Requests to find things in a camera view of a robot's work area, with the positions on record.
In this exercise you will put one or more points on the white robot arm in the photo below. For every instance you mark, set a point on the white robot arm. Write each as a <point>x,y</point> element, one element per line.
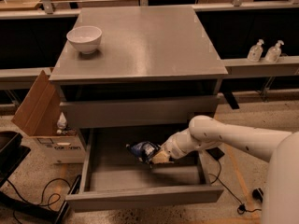
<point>280,149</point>

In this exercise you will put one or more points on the black chair base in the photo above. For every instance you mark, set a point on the black chair base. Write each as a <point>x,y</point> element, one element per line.
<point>27,189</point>

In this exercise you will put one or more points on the black floor bar right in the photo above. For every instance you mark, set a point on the black floor bar right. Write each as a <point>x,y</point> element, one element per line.
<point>257,194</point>

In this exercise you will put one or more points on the left clear sanitizer bottle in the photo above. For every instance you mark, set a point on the left clear sanitizer bottle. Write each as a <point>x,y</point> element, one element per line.
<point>256,51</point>

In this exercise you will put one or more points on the right clear sanitizer bottle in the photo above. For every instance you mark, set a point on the right clear sanitizer bottle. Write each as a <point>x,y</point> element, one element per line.
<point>274,52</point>

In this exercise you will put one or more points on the white ceramic bowl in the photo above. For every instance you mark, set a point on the white ceramic bowl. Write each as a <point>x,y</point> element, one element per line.
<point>85,39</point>

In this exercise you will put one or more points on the open cardboard box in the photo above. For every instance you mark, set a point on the open cardboard box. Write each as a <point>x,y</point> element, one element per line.
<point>40,117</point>

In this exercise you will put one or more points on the open grey middle drawer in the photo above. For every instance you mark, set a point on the open grey middle drawer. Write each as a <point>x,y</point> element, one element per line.
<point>112,178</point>

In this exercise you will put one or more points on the closed grey top drawer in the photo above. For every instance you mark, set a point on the closed grey top drawer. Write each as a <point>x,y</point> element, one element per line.
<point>137,112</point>

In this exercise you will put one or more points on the blue chip bag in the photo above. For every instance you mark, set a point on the blue chip bag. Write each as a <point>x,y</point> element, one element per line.
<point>144,151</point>

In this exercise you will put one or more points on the black power adapter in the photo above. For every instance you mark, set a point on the black power adapter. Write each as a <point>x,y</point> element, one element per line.
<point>216,153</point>

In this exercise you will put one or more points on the grey drawer cabinet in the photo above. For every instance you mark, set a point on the grey drawer cabinet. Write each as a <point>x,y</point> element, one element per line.
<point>145,53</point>

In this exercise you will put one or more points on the clear sanitizer bottle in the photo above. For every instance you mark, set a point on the clear sanitizer bottle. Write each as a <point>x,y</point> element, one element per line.
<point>256,51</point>
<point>274,52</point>

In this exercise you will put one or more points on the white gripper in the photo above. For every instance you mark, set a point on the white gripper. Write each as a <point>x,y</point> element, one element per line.
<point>169,147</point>

